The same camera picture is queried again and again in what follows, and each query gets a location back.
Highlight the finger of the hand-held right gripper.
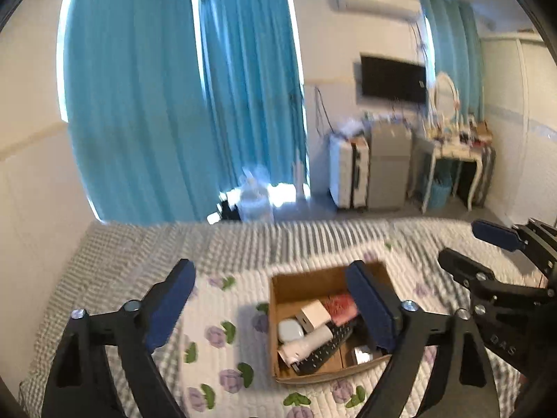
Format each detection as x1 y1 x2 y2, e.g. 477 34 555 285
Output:
437 248 546 319
471 218 557 271

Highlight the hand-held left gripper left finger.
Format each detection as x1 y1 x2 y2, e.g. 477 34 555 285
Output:
41 259 196 418

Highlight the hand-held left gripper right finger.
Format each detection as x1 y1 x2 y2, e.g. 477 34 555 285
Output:
345 260 501 418

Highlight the pink card pack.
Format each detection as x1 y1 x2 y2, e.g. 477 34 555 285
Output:
323 295 360 325

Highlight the small silver object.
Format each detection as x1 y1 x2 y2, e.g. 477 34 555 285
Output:
352 345 380 365

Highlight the white rectangular box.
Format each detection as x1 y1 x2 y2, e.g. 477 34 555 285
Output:
296 300 331 329

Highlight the black remote control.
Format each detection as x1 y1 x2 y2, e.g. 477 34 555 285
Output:
292 324 355 375

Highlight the white cylindrical bottle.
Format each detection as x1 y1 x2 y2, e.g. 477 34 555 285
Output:
277 326 335 363

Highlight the cardboard box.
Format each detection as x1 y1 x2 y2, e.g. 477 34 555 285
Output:
267 261 394 385

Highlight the white round case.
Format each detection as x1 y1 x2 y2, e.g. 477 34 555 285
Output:
278 320 304 344

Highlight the dark striped suitcase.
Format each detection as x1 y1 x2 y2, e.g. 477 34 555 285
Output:
472 146 497 205

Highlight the blue waste bin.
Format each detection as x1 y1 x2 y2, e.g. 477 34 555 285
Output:
429 180 453 207

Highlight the white dressing table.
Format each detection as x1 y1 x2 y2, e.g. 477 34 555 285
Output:
418 133 488 214

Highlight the floral quilted blanket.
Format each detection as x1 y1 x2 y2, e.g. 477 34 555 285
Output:
174 248 523 418

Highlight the clear plastic jug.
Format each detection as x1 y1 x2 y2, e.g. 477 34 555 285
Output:
237 166 275 223

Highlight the brown suitcase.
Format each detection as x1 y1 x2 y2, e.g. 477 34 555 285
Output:
350 136 370 210

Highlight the white suitcase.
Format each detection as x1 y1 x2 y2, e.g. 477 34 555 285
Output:
328 134 355 209

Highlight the white oval mirror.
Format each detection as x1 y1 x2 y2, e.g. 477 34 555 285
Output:
429 72 461 123

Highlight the clear plastic bag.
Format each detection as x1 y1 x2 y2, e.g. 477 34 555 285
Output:
337 117 370 136

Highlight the teal curtain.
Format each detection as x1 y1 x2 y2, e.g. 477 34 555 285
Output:
420 0 484 125

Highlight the wide blue curtain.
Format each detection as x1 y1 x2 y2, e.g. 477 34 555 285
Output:
63 0 210 223

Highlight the narrow blue curtain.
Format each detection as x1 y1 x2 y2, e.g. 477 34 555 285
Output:
198 0 312 203

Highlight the white air conditioner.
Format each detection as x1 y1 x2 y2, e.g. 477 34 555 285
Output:
334 0 423 22

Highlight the black wall television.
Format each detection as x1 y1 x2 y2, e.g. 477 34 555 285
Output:
360 54 427 105

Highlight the hanging wall cable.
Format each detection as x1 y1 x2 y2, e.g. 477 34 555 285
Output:
315 87 334 133

